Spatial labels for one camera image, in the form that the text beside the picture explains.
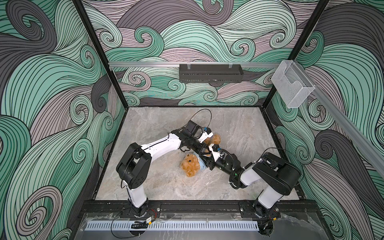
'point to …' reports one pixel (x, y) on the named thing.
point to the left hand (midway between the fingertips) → (209, 151)
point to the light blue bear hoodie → (203, 164)
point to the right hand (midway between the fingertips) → (203, 153)
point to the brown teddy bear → (190, 163)
